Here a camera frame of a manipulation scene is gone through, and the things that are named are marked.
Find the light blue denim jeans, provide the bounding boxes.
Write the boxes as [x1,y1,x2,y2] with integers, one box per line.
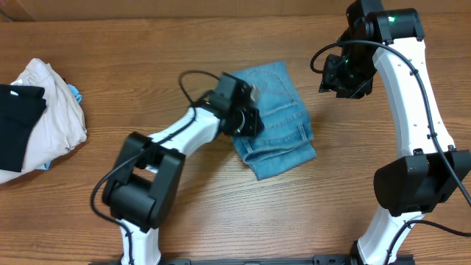
[232,61,316,180]

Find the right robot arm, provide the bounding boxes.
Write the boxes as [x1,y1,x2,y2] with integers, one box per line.
[314,0,470,265]

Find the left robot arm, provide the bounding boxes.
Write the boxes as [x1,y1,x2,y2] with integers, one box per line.
[92,73,263,264]

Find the folded cream white garment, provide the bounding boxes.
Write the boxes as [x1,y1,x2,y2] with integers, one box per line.
[1,58,87,183]

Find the folded black garment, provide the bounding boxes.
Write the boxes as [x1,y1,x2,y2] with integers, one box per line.
[1,84,46,172]

